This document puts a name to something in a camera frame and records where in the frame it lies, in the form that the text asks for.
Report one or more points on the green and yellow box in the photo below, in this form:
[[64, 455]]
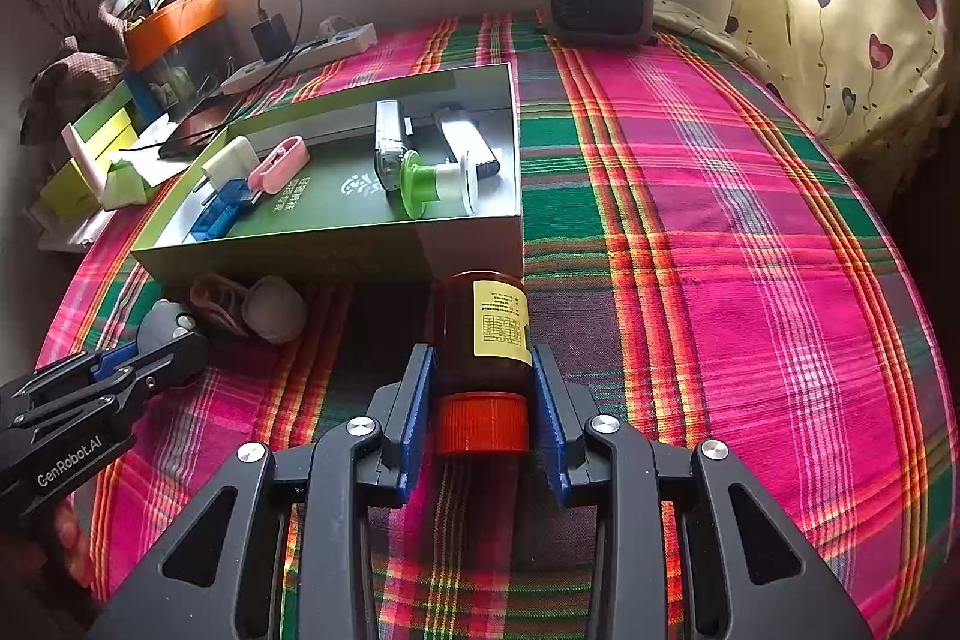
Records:
[[105, 123]]

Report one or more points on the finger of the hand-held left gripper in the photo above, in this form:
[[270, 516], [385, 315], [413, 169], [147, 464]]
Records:
[[112, 361], [176, 362]]

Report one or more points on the white ball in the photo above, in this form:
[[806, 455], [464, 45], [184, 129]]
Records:
[[274, 310]]

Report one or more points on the black power adapter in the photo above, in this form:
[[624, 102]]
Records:
[[271, 39]]

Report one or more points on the white and black lighter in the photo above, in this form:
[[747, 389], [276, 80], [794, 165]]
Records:
[[465, 141]]

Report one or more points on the grey round object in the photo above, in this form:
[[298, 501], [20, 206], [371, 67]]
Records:
[[161, 321]]

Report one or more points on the green white packet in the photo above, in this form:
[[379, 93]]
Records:
[[127, 183]]

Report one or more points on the pink plastic case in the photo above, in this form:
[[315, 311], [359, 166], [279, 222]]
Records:
[[281, 164]]

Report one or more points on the silver lighter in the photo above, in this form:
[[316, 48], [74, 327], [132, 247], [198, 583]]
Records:
[[390, 145]]

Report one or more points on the green cardboard box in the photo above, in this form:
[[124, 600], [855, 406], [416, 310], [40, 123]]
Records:
[[337, 242]]

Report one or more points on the person's left hand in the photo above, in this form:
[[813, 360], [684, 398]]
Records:
[[64, 527]]

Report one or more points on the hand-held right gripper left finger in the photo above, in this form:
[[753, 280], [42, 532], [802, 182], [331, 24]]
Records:
[[416, 415]]

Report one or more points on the green white thread spool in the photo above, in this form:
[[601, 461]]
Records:
[[420, 183]]

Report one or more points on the yellow heart print curtain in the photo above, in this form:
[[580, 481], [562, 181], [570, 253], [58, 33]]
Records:
[[847, 10]]

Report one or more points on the blue plastic box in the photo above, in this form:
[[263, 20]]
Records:
[[217, 212]]

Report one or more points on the brown flat box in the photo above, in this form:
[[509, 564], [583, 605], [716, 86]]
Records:
[[210, 111]]

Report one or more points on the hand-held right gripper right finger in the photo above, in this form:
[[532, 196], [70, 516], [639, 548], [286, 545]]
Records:
[[547, 422]]

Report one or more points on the dark printed box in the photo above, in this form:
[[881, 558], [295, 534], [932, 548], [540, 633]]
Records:
[[187, 63]]

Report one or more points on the white power strip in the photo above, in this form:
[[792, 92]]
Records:
[[330, 44]]

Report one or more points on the black smartphone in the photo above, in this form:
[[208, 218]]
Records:
[[184, 144]]

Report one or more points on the brown bottle with orange cap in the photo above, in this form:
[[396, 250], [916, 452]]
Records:
[[457, 347]]

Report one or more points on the orange box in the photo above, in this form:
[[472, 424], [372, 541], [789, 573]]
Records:
[[176, 21]]

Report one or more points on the brown patterned cloth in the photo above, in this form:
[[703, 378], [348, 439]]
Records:
[[67, 78]]

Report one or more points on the white plastic stand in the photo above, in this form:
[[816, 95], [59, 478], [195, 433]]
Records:
[[82, 160]]

